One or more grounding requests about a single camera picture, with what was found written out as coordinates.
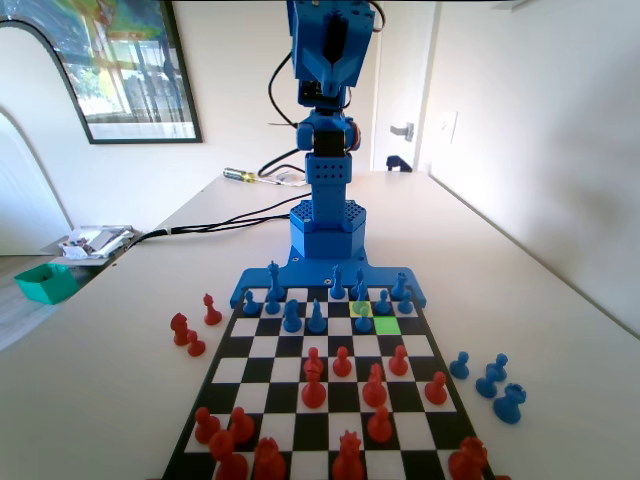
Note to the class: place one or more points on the yellow black screwdriver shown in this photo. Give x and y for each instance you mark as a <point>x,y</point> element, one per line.
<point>239,175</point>

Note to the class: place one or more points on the black zip tie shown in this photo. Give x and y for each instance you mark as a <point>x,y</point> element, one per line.
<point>282,125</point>

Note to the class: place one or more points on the blue chess bishop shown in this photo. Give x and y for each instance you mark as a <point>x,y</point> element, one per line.
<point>359,276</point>
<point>316,320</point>

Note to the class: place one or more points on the blue chess queen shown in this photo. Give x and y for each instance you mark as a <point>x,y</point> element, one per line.
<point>274,282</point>

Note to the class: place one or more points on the pile of papers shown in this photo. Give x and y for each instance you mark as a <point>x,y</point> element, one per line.
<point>95,240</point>

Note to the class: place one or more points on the red chess queen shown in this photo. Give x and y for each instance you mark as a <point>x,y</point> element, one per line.
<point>348,460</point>

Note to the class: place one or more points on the blue chess pawn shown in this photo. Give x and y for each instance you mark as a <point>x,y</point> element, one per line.
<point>498,362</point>
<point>271,307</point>
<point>486,386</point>
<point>363,324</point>
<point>459,367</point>
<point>405,305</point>
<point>382,304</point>
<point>250,305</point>

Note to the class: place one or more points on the printed paper sheets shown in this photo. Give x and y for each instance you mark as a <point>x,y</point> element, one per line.
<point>290,178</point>

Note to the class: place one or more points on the blue printed mounting plate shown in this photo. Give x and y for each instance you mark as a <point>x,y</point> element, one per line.
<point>310,275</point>

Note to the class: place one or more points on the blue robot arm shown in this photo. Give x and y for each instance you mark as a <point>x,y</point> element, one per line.
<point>327,200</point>

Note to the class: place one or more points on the blue chess king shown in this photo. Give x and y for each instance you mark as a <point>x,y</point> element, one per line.
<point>337,287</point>

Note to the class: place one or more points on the white arched panel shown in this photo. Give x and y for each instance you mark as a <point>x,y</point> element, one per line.
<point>30,100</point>

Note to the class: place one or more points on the black framed picture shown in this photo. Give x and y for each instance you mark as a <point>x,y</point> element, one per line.
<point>150,75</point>

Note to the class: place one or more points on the red chess pawn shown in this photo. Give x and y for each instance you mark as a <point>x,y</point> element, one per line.
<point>205,427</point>
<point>241,427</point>
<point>195,346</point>
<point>436,391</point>
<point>341,365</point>
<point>313,395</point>
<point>380,427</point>
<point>398,364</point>

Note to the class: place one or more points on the blue chess rook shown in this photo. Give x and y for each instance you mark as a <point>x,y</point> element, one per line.
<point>510,405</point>
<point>398,287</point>

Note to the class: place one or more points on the black white chess board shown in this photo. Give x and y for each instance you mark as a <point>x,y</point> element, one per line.
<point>280,367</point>

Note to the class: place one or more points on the green plastic bin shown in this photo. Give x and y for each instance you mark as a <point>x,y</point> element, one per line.
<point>45,285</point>

